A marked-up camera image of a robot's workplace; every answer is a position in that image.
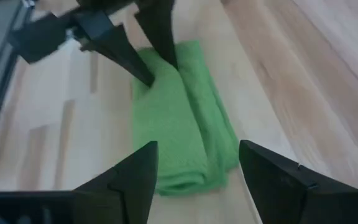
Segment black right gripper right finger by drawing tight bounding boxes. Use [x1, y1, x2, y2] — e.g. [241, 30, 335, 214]
[238, 139, 358, 224]

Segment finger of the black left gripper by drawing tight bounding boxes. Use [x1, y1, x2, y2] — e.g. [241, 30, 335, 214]
[134, 0, 179, 71]
[72, 11, 156, 88]

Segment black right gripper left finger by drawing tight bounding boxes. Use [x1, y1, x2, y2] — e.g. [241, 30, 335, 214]
[0, 140, 160, 224]

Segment green microfiber towel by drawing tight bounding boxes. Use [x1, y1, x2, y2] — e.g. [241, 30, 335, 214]
[131, 40, 241, 197]

